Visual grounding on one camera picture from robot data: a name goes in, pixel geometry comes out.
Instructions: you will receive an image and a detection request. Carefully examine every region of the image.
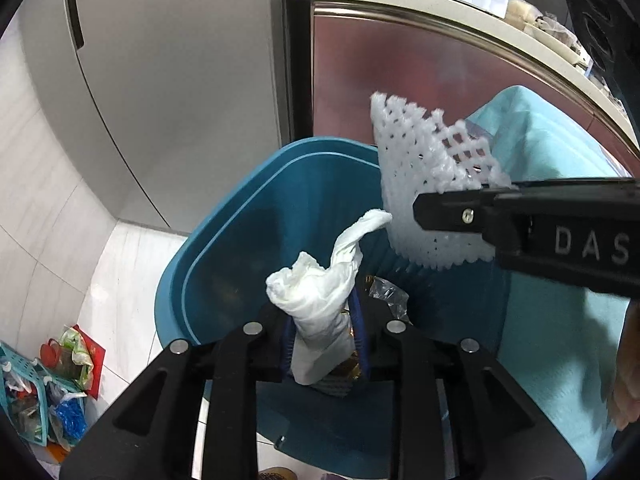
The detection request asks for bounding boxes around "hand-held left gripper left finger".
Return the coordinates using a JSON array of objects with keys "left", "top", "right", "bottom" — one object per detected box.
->
[{"left": 60, "top": 304, "right": 297, "bottom": 480}]

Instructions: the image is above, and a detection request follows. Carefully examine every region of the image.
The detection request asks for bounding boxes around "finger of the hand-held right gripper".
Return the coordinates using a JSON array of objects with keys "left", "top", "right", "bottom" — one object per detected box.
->
[{"left": 413, "top": 187, "right": 501, "bottom": 236}]

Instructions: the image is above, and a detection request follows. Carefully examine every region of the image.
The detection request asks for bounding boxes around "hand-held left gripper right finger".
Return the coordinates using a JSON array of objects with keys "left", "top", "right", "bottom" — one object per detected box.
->
[{"left": 350, "top": 289, "right": 587, "bottom": 480}]

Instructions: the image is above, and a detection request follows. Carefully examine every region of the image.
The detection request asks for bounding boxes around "white tissue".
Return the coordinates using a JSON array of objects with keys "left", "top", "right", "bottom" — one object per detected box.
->
[{"left": 265, "top": 209, "right": 393, "bottom": 386}]

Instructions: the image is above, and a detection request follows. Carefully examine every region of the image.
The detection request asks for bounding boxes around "white foam fruit net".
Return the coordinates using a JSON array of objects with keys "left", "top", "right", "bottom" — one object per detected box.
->
[{"left": 370, "top": 91, "right": 512, "bottom": 268}]

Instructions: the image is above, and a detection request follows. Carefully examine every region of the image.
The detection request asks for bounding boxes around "blue plastic bin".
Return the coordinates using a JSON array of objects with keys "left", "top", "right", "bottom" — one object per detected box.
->
[{"left": 155, "top": 136, "right": 513, "bottom": 478}]

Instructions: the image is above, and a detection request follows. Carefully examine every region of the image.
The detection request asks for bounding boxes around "person's right hand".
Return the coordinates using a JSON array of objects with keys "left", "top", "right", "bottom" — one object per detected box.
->
[{"left": 612, "top": 300, "right": 640, "bottom": 431}]

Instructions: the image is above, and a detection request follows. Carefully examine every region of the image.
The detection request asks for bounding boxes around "brown foil wrapper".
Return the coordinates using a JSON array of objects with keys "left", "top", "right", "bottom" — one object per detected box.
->
[{"left": 327, "top": 309, "right": 363, "bottom": 382}]

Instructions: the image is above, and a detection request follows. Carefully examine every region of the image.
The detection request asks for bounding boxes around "clear plastic wrapper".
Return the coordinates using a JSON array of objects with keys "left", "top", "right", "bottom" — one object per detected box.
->
[{"left": 367, "top": 277, "right": 412, "bottom": 322}]

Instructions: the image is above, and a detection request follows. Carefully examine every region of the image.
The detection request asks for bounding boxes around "mauve base cabinet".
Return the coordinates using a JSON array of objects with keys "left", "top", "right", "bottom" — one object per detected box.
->
[{"left": 310, "top": 1, "right": 636, "bottom": 181}]

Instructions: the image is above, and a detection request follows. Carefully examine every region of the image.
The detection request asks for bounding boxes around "red shopping bag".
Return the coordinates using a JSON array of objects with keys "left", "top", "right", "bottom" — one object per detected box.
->
[{"left": 40, "top": 325, "right": 106, "bottom": 401}]

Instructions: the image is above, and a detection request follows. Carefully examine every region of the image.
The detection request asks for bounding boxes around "clear food container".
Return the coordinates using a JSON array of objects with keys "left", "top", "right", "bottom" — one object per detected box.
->
[{"left": 505, "top": 0, "right": 543, "bottom": 31}]

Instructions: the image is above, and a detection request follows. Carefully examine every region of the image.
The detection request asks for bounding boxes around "blue net bag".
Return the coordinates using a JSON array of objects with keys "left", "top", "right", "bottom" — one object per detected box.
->
[{"left": 50, "top": 395, "right": 89, "bottom": 449}]

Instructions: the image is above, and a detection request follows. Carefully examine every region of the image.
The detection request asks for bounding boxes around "teal plastic basket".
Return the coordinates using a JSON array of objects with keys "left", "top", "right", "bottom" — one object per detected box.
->
[{"left": 0, "top": 342, "right": 51, "bottom": 446}]

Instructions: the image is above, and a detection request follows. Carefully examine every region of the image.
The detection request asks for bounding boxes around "grey refrigerator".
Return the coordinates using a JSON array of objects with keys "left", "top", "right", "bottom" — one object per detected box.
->
[{"left": 20, "top": 0, "right": 296, "bottom": 233}]

